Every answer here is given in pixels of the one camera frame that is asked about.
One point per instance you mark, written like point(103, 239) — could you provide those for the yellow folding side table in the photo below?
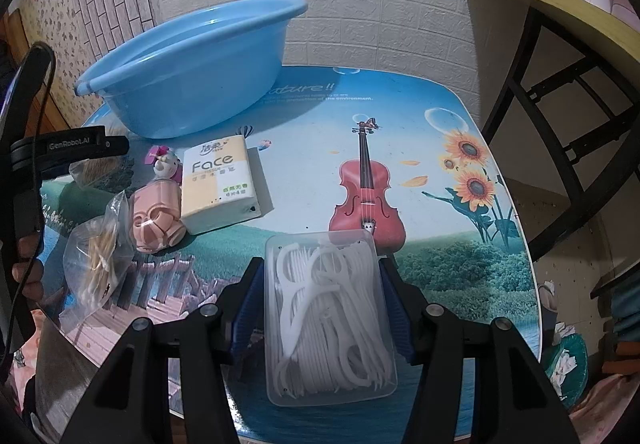
point(550, 9)

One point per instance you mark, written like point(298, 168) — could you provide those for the pink earbud case with charm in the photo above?
point(155, 219)

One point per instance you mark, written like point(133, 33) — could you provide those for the blue plastic basin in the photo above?
point(200, 89)

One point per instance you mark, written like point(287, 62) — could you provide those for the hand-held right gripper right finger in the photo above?
point(400, 319)

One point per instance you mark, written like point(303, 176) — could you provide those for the pink patterned clothing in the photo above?
point(615, 414)

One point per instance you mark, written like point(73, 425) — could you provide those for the scenic printed desktop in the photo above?
point(425, 274)

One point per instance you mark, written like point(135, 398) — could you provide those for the wooden door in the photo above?
point(55, 114)

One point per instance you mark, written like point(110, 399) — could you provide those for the person's left hand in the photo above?
point(30, 281)

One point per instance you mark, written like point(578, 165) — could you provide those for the yellow white tissue pack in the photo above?
point(220, 184)

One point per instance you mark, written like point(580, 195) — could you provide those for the clear box of toothpicks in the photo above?
point(100, 174)

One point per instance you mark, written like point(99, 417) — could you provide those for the clear box of floss picks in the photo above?
point(325, 324)

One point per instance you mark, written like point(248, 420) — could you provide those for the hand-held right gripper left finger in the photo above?
point(247, 319)

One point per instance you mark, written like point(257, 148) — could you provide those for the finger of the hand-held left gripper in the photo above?
point(116, 146)

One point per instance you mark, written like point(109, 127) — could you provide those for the teal flower printed stool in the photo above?
point(570, 364)

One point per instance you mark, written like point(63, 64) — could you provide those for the clear bag of cotton swabs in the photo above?
point(95, 264)

